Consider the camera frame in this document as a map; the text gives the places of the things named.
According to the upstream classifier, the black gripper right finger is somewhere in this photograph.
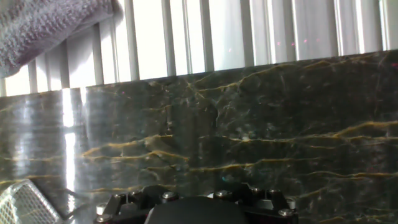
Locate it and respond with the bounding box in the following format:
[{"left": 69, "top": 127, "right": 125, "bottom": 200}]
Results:
[{"left": 211, "top": 182, "right": 299, "bottom": 218}]

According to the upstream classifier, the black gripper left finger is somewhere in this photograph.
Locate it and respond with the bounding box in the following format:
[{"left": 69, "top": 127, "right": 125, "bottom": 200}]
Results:
[{"left": 95, "top": 185, "right": 181, "bottom": 224}]

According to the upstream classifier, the white mesh goal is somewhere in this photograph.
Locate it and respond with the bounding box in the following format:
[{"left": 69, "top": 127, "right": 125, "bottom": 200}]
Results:
[{"left": 0, "top": 179, "right": 65, "bottom": 224}]

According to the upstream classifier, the black gold-veined marble mat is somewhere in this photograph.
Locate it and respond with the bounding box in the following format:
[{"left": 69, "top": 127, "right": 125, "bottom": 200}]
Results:
[{"left": 0, "top": 49, "right": 398, "bottom": 224}]

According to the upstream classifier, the grey towel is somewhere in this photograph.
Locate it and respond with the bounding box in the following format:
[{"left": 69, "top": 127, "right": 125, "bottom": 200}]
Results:
[{"left": 0, "top": 0, "right": 125, "bottom": 79}]

